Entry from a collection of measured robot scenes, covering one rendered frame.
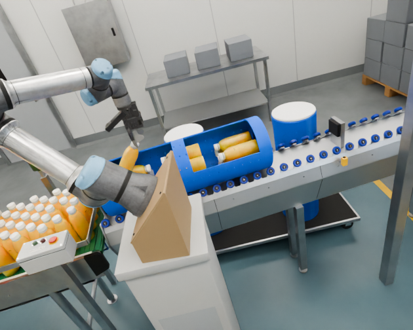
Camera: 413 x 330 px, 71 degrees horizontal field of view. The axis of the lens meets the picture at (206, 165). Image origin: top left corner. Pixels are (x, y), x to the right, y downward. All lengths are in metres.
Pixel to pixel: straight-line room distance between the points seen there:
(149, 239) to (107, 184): 0.21
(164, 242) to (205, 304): 0.37
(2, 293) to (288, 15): 4.50
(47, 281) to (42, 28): 3.81
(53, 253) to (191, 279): 0.62
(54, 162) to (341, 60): 4.79
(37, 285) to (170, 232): 0.99
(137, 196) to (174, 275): 0.32
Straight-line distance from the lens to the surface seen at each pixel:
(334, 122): 1.73
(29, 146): 1.14
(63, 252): 1.41
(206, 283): 1.12
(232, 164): 1.41
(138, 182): 0.95
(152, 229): 0.91
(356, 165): 1.78
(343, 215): 2.48
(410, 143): 1.57
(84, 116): 5.13
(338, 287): 2.26
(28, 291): 1.81
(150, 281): 1.10
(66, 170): 1.10
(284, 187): 1.62
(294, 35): 4.92
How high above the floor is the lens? 1.88
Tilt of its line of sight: 32 degrees down
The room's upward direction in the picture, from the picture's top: 15 degrees counter-clockwise
